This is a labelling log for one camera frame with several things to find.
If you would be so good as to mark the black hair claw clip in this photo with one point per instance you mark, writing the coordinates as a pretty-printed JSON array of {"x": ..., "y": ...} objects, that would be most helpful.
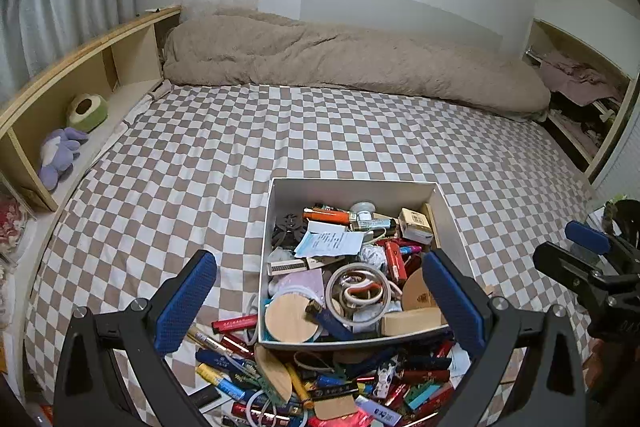
[{"x": 287, "y": 227}]

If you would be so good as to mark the red floral printed packet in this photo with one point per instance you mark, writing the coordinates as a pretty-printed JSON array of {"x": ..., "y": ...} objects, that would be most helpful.
[{"x": 12, "y": 222}]

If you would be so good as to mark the brown white checkered bed sheet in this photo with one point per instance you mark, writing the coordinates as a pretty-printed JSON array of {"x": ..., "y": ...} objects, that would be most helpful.
[{"x": 200, "y": 157}]

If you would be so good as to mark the beige fluffy duvet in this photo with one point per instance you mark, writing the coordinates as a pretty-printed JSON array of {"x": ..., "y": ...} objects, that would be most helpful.
[{"x": 325, "y": 57}]

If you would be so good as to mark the pink clothes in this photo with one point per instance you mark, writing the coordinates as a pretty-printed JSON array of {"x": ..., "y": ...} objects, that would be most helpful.
[{"x": 575, "y": 77}]

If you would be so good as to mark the round wooden disc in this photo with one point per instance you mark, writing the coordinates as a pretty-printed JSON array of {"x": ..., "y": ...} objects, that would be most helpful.
[{"x": 290, "y": 319}]

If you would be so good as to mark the teal white lighter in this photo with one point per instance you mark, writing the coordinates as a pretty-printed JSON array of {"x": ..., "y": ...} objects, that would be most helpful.
[{"x": 372, "y": 224}]

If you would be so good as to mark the dark blue lighter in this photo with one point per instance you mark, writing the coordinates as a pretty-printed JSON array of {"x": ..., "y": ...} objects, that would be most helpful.
[{"x": 332, "y": 324}]

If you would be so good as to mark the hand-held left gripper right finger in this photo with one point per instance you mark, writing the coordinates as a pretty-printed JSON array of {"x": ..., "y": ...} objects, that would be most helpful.
[{"x": 450, "y": 292}]

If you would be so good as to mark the wooden headboard shelf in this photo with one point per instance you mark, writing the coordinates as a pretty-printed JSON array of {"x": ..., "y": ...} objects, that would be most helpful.
[{"x": 75, "y": 52}]

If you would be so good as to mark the white cardboard box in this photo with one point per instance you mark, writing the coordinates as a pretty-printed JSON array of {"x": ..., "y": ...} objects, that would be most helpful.
[{"x": 350, "y": 192}]

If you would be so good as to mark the purple plush toy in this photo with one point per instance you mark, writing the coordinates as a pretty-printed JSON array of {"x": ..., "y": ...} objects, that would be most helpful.
[{"x": 57, "y": 154}]

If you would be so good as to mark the pink notepad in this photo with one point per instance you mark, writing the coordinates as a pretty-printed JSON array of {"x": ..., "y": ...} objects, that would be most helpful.
[{"x": 300, "y": 282}]

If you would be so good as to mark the red lighter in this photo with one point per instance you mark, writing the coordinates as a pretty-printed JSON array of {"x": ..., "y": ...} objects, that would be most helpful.
[{"x": 395, "y": 259}]

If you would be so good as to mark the pale grey curtain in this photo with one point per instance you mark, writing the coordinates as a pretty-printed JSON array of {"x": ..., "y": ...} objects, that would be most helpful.
[{"x": 60, "y": 7}]

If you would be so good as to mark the white round knob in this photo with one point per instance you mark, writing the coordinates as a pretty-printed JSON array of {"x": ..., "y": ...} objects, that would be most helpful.
[{"x": 362, "y": 209}]

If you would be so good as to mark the white blue paper leaflet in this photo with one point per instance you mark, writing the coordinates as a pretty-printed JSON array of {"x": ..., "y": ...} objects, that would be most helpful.
[{"x": 325, "y": 242}]

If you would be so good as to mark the orange lighter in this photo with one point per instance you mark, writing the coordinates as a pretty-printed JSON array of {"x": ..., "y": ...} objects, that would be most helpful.
[{"x": 330, "y": 216}]

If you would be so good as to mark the white striped matchbox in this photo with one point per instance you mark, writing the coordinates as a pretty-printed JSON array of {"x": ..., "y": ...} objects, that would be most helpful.
[{"x": 287, "y": 267}]

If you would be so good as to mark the cream small carton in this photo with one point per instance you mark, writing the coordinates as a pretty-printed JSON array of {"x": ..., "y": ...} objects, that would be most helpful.
[{"x": 415, "y": 222}]

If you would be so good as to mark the pile of assorted lighters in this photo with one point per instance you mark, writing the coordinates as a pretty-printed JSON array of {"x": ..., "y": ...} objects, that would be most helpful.
[{"x": 400, "y": 377}]

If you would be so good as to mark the white orange scissors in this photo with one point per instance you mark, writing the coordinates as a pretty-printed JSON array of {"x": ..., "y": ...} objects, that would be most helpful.
[{"x": 350, "y": 294}]

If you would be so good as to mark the crumpled white paper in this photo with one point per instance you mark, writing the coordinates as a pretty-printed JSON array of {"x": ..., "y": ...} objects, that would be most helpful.
[{"x": 372, "y": 257}]

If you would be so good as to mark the brown cardboard disc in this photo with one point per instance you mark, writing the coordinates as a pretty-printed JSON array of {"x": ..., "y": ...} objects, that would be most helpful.
[{"x": 417, "y": 292}]

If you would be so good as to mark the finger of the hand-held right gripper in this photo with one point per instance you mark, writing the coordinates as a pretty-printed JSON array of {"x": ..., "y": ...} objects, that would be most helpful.
[
  {"x": 587, "y": 237},
  {"x": 565, "y": 267}
]

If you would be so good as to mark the wooden block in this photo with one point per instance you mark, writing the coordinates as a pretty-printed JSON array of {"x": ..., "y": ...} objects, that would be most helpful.
[{"x": 410, "y": 322}]

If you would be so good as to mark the wooden wardrobe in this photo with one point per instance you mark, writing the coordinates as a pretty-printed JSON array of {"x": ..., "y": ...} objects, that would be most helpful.
[{"x": 615, "y": 72}]

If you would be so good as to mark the green avocado plush toy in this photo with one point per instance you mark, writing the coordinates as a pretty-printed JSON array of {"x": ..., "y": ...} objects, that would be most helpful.
[{"x": 87, "y": 112}]

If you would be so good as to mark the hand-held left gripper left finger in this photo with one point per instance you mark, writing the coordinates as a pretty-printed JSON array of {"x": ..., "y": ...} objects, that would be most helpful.
[{"x": 185, "y": 302}]

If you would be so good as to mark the wooden leaf-shaped piece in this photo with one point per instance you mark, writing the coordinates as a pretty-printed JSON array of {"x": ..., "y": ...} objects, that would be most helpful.
[{"x": 274, "y": 372}]

